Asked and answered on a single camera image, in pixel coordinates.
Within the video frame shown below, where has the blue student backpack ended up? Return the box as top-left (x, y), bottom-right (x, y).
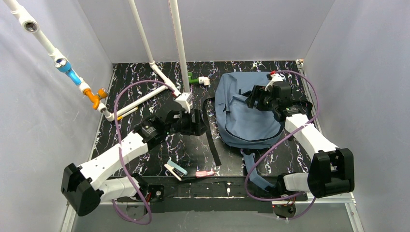
top-left (202, 71), bottom-right (316, 193)

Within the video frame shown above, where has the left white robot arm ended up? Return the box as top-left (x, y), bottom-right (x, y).
top-left (61, 109), bottom-right (207, 217)

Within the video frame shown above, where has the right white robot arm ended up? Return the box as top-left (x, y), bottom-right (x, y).
top-left (245, 81), bottom-right (355, 198)

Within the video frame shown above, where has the green plastic tap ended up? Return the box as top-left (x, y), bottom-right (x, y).
top-left (188, 72), bottom-right (200, 85)

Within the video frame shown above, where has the pink stapler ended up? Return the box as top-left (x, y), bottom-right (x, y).
top-left (195, 171), bottom-right (215, 178)

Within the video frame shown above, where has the teal white stapler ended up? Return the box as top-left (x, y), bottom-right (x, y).
top-left (164, 160), bottom-right (188, 181)

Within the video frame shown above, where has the orange plastic tap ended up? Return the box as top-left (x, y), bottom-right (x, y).
top-left (83, 88), bottom-right (108, 110)

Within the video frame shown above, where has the thin white rear pipe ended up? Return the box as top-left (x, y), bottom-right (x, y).
top-left (128, 0), bottom-right (155, 66)

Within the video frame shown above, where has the white vertical pvc pipe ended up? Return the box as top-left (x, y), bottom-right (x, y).
top-left (168, 0), bottom-right (190, 92)

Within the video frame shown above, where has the blue plastic tap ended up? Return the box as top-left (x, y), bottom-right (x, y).
top-left (55, 58), bottom-right (82, 86)

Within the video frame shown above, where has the white slanted pvc pipe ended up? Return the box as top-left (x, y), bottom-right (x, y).
top-left (5, 0), bottom-right (184, 122)

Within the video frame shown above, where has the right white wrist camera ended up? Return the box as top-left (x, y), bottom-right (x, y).
top-left (264, 71), bottom-right (284, 91)

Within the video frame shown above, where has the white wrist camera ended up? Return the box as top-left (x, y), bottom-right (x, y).
top-left (175, 92), bottom-right (193, 114)
top-left (264, 71), bottom-right (284, 91)

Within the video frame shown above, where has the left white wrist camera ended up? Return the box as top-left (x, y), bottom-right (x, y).
top-left (175, 92), bottom-right (193, 114)

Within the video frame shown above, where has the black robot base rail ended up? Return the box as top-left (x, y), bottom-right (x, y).
top-left (116, 174), bottom-right (298, 215)

